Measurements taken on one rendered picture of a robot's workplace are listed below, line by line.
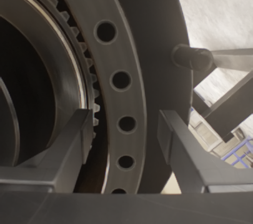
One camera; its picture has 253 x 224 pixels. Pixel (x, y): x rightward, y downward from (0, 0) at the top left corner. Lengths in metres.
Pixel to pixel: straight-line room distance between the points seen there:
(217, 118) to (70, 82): 1.10
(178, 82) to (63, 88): 0.12
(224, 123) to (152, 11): 1.14
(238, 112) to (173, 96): 1.11
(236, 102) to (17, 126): 1.20
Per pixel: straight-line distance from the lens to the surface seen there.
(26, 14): 0.23
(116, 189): 0.17
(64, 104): 0.22
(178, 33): 0.18
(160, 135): 0.16
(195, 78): 2.28
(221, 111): 1.24
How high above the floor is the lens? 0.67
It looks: 11 degrees up
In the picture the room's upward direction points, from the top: 133 degrees counter-clockwise
